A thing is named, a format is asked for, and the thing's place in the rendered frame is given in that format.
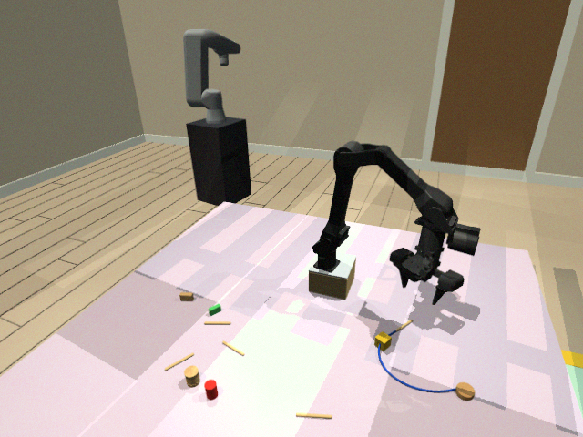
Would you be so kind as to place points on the small green block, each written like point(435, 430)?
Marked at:
point(214, 309)

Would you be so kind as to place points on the red cylinder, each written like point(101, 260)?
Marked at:
point(211, 389)

